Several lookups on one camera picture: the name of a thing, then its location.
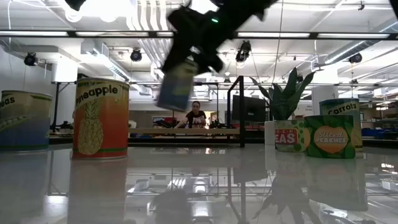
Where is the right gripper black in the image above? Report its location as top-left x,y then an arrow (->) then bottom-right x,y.
161,6 -> 237,74

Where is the orange pineapple can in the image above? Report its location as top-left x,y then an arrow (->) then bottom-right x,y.
72,77 -> 130,160

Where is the short green peas can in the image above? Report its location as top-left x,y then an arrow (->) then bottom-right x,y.
274,119 -> 308,152

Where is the carrots can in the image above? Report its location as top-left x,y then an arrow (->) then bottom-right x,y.
319,98 -> 364,152

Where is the green sliced peaches can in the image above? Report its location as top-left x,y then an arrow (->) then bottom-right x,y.
303,114 -> 356,159

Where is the tall peas can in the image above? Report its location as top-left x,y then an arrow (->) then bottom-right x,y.
0,90 -> 53,152

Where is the black ceiling spotlight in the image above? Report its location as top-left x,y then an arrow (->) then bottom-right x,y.
348,52 -> 363,65
235,40 -> 252,63
24,52 -> 39,67
129,48 -> 143,62

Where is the person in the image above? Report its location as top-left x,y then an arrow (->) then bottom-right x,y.
174,100 -> 208,129

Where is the large black monitor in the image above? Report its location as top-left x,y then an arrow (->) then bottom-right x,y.
231,95 -> 267,123

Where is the green snake plant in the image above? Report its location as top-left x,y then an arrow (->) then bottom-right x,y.
249,67 -> 315,121

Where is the white plant pot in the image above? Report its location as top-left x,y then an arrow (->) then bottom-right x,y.
264,120 -> 277,146

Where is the black overhead light beam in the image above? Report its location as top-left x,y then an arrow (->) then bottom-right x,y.
0,30 -> 398,40

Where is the blue storage bin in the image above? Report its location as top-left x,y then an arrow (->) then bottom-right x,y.
362,127 -> 398,140

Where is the black frame wooden shelf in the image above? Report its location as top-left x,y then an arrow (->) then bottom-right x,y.
129,75 -> 246,148

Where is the black background table frame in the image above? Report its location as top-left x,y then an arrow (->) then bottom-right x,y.
50,80 -> 77,133

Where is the black aluminium table frame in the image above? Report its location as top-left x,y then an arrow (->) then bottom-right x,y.
49,135 -> 398,149

